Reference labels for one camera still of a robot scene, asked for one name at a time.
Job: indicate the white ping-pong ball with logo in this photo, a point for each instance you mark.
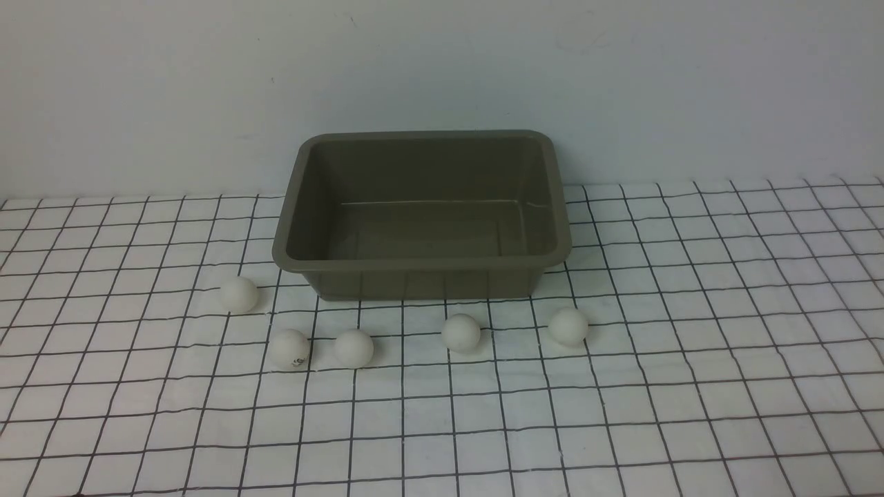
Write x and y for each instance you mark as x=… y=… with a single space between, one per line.
x=288 y=349

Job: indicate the olive green plastic bin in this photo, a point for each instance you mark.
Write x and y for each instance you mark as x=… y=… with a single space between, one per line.
x=423 y=215

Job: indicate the white black grid tablecloth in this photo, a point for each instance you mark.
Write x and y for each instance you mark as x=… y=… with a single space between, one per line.
x=734 y=348

